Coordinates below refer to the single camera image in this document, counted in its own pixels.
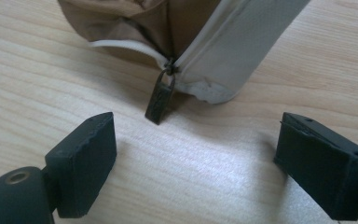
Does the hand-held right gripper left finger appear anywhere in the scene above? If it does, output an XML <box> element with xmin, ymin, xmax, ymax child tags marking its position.
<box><xmin>44</xmin><ymin>111</ymin><xmax>118</xmax><ymax>219</ymax></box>

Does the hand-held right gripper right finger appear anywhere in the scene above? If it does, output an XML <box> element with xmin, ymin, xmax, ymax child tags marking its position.
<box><xmin>273</xmin><ymin>112</ymin><xmax>358</xmax><ymax>222</ymax></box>

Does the grey zippered pouch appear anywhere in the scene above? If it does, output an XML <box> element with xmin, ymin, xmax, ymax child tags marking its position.
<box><xmin>57</xmin><ymin>0</ymin><xmax>311</xmax><ymax>126</ymax></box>

